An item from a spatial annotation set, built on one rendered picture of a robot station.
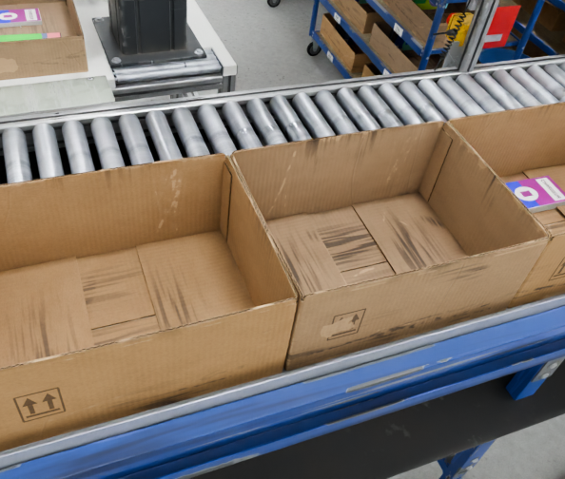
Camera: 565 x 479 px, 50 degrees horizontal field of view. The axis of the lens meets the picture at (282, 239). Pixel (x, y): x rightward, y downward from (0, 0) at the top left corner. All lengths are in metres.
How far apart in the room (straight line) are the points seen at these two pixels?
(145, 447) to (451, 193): 0.66
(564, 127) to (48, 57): 1.19
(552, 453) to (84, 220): 1.55
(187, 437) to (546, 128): 0.88
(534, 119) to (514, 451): 1.09
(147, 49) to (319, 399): 1.16
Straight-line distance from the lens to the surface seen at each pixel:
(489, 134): 1.19
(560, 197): 1.28
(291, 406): 0.81
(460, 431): 1.21
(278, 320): 0.76
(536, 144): 1.30
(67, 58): 1.65
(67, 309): 0.93
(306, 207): 1.07
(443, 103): 1.74
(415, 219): 1.12
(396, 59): 2.65
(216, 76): 1.72
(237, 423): 0.80
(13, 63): 1.65
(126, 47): 1.72
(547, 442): 2.06
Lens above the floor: 1.62
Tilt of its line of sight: 46 degrees down
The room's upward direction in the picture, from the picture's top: 9 degrees clockwise
